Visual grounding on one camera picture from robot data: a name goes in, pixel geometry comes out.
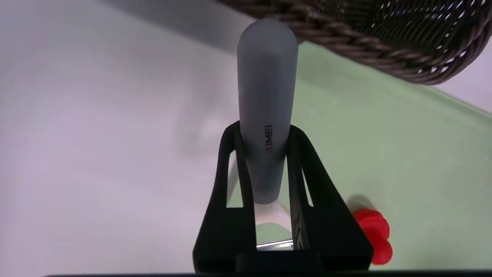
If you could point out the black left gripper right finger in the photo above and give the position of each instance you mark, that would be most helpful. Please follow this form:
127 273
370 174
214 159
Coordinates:
330 231

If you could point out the green plastic tray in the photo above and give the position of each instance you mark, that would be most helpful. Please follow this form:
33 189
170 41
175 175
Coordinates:
403 154

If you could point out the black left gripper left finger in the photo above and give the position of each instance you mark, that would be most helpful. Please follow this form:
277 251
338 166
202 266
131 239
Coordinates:
226 231

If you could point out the red rubber duck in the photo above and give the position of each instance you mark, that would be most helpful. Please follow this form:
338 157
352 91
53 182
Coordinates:
374 231

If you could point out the dark brown wicker basket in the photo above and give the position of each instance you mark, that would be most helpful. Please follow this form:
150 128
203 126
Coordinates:
365 30

